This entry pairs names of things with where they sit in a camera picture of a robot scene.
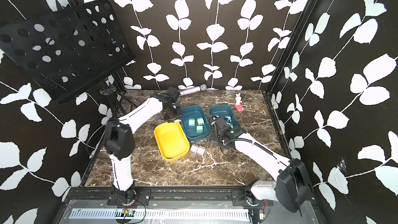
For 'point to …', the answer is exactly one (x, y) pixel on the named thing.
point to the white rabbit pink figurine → (239, 106)
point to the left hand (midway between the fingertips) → (181, 116)
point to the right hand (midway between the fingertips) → (212, 137)
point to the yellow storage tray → (172, 140)
